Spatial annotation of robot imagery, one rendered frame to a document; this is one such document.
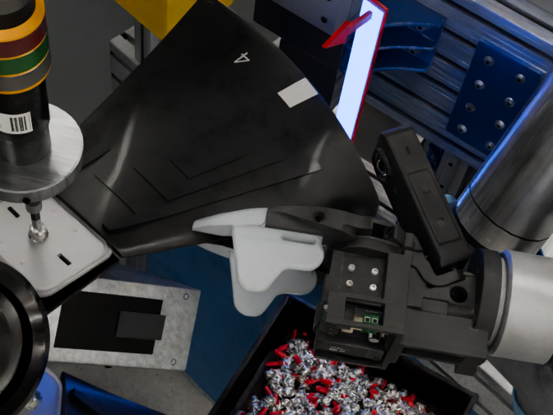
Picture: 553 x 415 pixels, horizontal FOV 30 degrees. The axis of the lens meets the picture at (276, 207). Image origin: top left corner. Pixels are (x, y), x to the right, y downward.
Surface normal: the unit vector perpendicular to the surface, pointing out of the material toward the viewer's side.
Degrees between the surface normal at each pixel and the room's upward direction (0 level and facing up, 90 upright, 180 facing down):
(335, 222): 8
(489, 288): 18
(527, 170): 67
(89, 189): 7
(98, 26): 90
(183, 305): 50
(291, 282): 10
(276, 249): 6
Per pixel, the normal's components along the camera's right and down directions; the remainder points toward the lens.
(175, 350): 0.60, 0.12
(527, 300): 0.04, -0.22
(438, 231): 0.10, -0.43
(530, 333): -0.05, 0.30
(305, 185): 0.41, -0.47
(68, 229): 0.10, -0.68
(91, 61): 0.70, 0.63
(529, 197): -0.35, 0.48
